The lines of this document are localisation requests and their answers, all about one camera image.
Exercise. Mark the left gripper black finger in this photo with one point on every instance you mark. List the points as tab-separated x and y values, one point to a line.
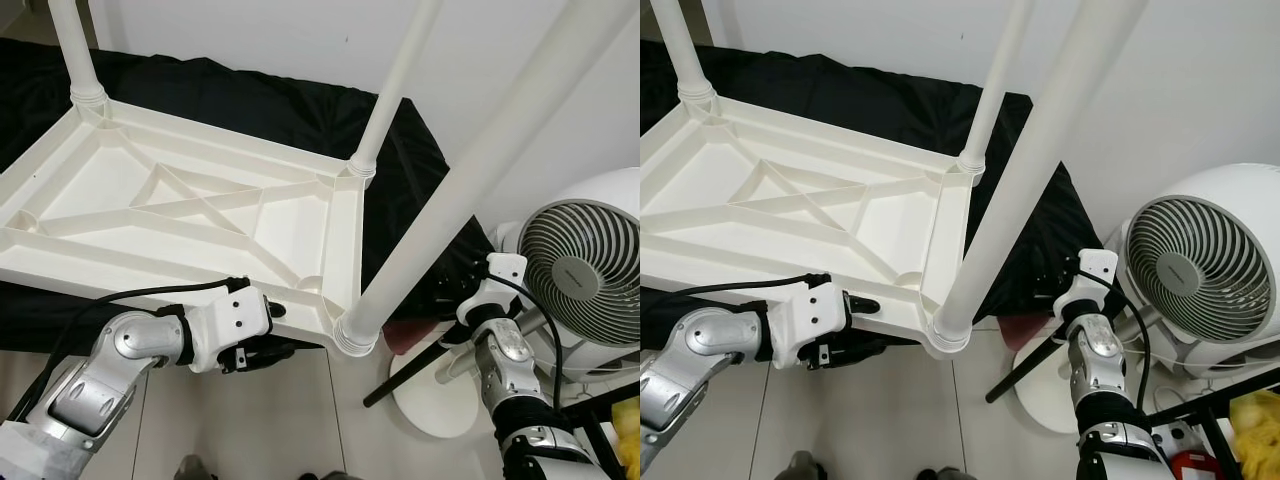
864	348
865	306
272	350
275	309

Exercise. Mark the white plastic table leg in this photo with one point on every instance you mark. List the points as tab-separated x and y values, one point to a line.
995	90
470	170
75	50
685	50
395	90
1040	170

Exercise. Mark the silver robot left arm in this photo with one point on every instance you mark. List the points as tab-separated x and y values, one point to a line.
700	340
90	390

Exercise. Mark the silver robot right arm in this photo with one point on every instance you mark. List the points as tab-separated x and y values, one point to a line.
505	370
1095	370

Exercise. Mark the grey robot left foot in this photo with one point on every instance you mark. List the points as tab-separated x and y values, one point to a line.
804	467

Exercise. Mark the dark robot right foot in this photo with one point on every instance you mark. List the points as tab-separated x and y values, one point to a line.
945	475
320	476

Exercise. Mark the black metal stand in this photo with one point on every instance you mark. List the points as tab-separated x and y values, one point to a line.
600	420
1220	410

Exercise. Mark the white box with coloured dots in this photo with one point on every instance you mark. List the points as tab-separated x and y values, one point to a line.
1168	437

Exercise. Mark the black tablecloth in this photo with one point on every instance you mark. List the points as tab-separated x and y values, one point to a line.
250	100
860	90

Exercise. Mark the yellow object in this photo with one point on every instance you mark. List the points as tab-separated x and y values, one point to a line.
1260	430
630	440

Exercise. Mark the red round object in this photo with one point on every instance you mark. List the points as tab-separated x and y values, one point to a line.
1190	466

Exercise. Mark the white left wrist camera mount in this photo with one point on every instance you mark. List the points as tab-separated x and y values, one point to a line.
235	320
815	315

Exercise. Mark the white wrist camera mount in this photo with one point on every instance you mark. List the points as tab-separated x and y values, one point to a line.
1095	270
235	320
500	275
815	315

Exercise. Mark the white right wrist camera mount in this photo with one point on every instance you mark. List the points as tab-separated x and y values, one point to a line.
1095	270
500	275

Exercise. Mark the white pedestal fan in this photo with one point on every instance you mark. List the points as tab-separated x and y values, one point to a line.
580	270
1190	265

